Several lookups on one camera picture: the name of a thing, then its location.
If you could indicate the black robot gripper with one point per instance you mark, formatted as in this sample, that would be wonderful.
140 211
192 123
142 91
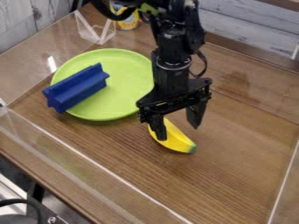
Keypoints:
175 92

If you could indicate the yellow toy banana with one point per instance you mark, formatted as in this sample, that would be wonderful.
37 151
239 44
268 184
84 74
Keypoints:
176 142

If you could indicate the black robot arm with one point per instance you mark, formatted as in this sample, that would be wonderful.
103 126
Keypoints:
175 25

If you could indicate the green plastic plate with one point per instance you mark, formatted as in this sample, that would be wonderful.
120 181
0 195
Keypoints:
128 83

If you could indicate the blue plastic block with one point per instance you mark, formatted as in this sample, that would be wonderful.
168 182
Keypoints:
72 90

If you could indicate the clear acrylic front wall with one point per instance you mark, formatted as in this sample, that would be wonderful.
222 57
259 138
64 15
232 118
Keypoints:
105 198

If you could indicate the clear acrylic corner bracket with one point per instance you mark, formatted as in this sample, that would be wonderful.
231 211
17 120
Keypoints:
96 34

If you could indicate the black metal mount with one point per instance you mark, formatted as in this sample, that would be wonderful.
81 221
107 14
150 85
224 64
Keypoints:
48 216

